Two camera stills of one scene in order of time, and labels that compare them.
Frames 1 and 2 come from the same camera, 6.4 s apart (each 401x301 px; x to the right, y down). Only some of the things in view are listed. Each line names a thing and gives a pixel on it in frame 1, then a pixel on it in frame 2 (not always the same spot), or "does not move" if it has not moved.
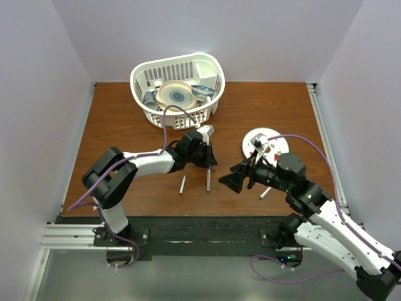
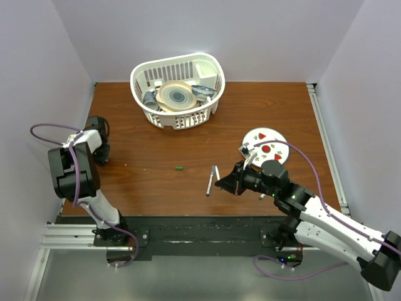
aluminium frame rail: [328, 148] does not move
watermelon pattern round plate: [272, 148] does not move
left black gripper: [208, 158] → [101, 160]
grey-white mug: [150, 100] does not move
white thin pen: [182, 184] → [217, 173]
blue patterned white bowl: [201, 93] does not move
